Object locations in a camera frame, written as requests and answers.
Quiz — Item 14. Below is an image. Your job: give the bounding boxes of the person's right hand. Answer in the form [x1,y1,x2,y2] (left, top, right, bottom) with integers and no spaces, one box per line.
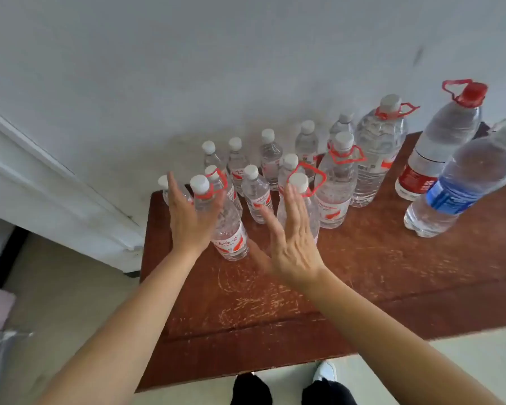
[246,183,328,293]

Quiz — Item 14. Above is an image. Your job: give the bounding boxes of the blue-label Aquafina bottle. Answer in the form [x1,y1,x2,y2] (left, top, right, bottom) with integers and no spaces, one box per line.
[403,118,506,239]

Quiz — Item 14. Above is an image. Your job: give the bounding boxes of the person's left forearm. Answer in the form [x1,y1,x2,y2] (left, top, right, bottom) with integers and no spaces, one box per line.
[35,248,207,405]

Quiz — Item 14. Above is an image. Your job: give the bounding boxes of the person's right forearm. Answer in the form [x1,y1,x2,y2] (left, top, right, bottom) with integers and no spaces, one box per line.
[305,267,506,405]

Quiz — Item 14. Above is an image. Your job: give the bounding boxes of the red label red cap bottle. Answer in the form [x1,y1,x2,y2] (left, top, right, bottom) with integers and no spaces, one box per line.
[394,78,489,203]

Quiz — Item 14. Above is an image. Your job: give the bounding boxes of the row of small water bottles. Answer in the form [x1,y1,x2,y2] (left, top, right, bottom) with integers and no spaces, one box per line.
[157,111,357,226]

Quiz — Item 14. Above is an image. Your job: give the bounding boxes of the dark red wooden table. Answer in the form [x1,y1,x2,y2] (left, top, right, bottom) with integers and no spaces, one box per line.
[135,121,506,393]

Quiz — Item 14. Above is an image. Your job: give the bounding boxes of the white door frame trim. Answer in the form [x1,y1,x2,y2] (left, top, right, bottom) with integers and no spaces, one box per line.
[0,103,146,275]

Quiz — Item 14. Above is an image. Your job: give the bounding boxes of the person's white shoe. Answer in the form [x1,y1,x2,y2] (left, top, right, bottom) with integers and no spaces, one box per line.
[311,360,338,384]

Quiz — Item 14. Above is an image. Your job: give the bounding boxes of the large bottle red ring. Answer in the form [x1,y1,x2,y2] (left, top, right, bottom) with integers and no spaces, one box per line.
[349,93,421,209]

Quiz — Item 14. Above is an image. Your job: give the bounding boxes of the red-handled medium water bottle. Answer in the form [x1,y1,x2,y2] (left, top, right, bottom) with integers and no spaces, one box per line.
[275,161,328,246]
[188,167,250,262]
[313,130,368,231]

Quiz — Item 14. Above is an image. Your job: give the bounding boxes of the person's black trousers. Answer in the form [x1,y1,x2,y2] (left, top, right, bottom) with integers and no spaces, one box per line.
[229,372,358,405]

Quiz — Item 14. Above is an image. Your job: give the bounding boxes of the person's left hand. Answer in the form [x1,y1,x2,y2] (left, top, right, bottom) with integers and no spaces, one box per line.
[166,171,228,259]

